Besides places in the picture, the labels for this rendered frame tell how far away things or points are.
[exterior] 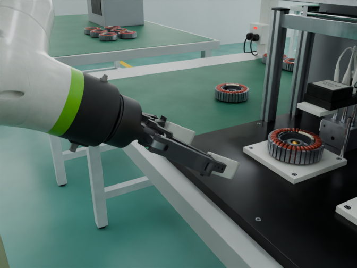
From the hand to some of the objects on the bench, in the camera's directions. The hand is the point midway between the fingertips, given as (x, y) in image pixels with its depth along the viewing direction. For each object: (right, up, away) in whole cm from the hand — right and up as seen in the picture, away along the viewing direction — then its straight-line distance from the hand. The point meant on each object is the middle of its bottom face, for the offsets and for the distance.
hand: (207, 151), depth 61 cm
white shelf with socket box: (+32, +37, +101) cm, 112 cm away
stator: (+12, +15, +54) cm, 58 cm away
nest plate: (+31, -11, -6) cm, 34 cm away
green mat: (+14, +20, +65) cm, 70 cm away
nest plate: (+19, -2, +13) cm, 23 cm away
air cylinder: (+32, +1, +19) cm, 37 cm away
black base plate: (+26, -8, +5) cm, 28 cm away
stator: (+19, -1, +12) cm, 23 cm away
